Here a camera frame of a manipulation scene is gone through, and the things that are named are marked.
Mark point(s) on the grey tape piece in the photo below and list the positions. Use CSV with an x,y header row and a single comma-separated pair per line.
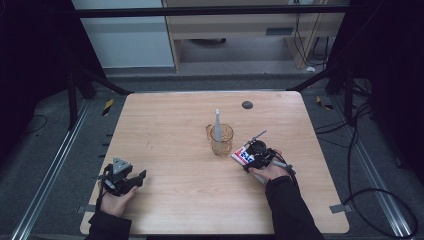
x,y
86,209
340,208

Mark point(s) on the person's right hand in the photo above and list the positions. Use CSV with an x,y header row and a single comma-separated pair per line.
x,y
271,172

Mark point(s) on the white cabinet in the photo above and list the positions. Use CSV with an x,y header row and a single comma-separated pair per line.
x,y
130,43

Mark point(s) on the round grey table grommet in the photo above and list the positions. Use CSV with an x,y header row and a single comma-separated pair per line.
x,y
247,105

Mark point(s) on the amber glass cup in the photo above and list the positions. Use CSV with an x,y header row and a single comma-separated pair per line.
x,y
222,148

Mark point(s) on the metal floor rail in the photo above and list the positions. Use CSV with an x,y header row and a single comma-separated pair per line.
x,y
373,173
50,173

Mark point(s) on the black horizontal bar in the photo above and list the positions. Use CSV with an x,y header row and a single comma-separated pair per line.
x,y
200,12

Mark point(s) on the person's left hand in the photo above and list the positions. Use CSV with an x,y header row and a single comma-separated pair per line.
x,y
115,203

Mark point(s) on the black curtain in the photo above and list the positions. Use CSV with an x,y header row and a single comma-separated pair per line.
x,y
393,66
30,50

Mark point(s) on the small colourful packet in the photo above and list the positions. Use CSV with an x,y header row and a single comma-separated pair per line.
x,y
240,156

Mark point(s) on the black metal stand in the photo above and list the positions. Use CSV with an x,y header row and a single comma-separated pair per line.
x,y
71,100
346,93

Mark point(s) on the light wooden desk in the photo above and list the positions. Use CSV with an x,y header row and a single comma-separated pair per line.
x,y
240,30

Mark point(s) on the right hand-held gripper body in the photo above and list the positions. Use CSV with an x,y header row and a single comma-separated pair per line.
x,y
263,155

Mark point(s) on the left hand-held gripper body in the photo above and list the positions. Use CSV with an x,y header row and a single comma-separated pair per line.
x,y
120,176

